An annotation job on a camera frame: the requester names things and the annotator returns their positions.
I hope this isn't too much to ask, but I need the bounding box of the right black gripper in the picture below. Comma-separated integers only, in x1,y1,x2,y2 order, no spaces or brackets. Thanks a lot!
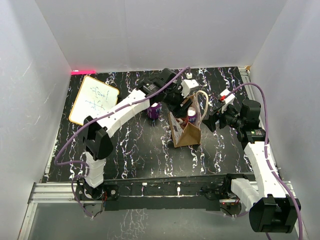
202,101,245,132

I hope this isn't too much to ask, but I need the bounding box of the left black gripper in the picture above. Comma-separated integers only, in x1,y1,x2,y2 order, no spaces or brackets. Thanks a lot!
162,84,193,118

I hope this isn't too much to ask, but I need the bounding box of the purple Fanta can front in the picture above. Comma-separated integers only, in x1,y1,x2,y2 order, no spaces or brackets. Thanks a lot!
187,107,198,125

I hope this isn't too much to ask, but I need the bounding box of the purple fanta can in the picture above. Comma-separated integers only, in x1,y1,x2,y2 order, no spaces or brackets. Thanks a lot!
187,107,198,125
147,102,162,120

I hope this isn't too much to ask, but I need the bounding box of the brown canvas tote bag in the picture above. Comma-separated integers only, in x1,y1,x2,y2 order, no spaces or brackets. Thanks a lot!
168,90,209,148

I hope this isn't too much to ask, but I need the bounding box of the red cola can front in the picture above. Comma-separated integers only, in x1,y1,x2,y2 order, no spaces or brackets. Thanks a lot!
175,117,189,129

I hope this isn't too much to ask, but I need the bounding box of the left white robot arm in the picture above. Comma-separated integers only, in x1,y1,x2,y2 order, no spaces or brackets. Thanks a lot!
78,68,199,200

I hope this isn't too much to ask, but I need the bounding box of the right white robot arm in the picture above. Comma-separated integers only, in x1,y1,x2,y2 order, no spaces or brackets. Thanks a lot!
203,96,301,234

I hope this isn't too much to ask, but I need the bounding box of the purple Fanta can middle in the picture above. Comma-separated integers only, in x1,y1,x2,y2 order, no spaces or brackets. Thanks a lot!
147,102,162,120

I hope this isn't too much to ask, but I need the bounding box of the yellow framed whiteboard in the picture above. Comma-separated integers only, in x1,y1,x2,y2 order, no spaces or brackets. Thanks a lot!
68,75,120,126

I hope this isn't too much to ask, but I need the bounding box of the pink tape strip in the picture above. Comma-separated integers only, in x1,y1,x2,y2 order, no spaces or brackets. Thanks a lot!
71,70,97,76

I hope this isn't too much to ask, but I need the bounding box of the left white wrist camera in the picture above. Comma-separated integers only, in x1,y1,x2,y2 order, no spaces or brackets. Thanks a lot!
181,72,199,98

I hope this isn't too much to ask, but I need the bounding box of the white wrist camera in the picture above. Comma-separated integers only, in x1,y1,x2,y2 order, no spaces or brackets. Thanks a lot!
219,89,235,113
181,72,199,98

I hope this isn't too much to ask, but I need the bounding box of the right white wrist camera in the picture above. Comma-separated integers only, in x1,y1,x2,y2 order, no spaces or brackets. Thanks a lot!
219,89,235,113

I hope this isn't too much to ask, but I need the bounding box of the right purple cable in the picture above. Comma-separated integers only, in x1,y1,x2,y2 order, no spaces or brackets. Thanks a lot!
219,83,305,240

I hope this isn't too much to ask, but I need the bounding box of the black base frame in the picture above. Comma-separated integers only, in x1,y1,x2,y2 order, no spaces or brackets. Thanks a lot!
74,173,255,211

